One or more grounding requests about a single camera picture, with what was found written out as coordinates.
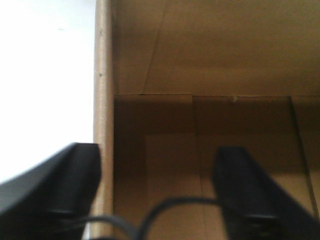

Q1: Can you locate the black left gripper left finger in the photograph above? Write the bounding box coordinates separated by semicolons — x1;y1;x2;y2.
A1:
0;143;102;240

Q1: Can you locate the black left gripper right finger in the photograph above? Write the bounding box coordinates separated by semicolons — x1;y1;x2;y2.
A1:
212;146;320;240

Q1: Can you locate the black cable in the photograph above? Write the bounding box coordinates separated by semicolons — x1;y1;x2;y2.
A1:
59;196;221;240

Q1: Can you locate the brown EcoFlow cardboard box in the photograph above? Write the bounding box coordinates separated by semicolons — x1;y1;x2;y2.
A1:
92;0;320;225

